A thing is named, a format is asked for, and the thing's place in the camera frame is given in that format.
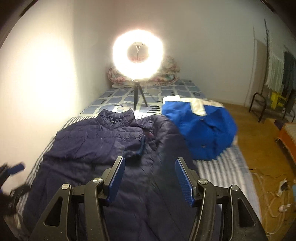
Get navy puffer jacket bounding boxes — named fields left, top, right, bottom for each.
left=21, top=108, right=223, bottom=241

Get dark hanging clothes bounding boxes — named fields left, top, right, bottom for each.
left=283, top=51, right=296, bottom=103

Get black clothes rack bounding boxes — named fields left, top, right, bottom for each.
left=245, top=20, right=295, bottom=122

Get blue white striped bedsheet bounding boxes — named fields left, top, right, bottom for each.
left=14, top=115, right=262, bottom=235

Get white power strip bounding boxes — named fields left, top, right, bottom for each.
left=276, top=179, right=290, bottom=197

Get blue and white garment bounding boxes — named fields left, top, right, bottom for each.
left=162, top=95, right=237, bottom=160

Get yellow black box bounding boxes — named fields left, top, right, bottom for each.
left=270, top=92, right=287, bottom=109

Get blue checked bedsheet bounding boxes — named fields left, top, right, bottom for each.
left=79, top=80, right=205, bottom=117

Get black mini tripod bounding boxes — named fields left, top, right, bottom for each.
left=132, top=81, right=149, bottom=110

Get floral folded quilt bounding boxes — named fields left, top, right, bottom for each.
left=107, top=56, right=180, bottom=87

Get striped hanging towel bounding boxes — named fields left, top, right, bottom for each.
left=265, top=39, right=285, bottom=93

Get white cables on floor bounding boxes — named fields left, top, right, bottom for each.
left=248, top=169, right=296, bottom=235

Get white ring light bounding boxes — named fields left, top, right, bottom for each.
left=112, top=29, right=164, bottom=80

